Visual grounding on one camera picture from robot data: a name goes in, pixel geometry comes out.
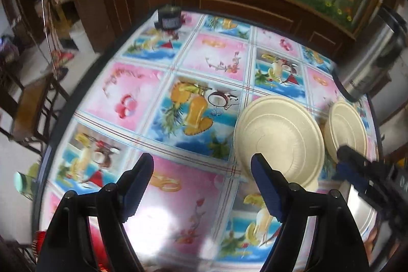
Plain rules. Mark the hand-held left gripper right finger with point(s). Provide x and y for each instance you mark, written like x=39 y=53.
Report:
x=267 y=189

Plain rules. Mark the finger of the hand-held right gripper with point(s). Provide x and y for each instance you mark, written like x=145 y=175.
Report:
x=350 y=173

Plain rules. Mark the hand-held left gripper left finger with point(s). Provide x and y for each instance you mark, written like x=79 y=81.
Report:
x=137 y=189

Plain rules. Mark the small beige bowl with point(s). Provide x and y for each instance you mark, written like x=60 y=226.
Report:
x=347 y=125

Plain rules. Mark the large beige bowl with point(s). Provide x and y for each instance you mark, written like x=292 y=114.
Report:
x=280 y=131

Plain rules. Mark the fruit print tablecloth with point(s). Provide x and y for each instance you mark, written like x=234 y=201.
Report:
x=134 y=93

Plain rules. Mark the mint green cup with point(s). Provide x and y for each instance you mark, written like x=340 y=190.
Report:
x=24 y=184

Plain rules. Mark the stainless steel thermos jug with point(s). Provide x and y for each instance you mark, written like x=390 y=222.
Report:
x=373 y=61

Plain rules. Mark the dark wooden chair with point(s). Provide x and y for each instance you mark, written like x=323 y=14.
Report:
x=28 y=106

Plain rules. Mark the broom with metal pole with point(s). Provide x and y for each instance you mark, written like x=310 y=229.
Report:
x=62 y=57

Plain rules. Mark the white bucket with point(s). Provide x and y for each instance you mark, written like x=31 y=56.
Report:
x=83 y=36

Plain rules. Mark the small black jar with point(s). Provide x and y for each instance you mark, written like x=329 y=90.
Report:
x=169 y=20

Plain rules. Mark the dark wooden cabinet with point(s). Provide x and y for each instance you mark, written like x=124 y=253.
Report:
x=223 y=1

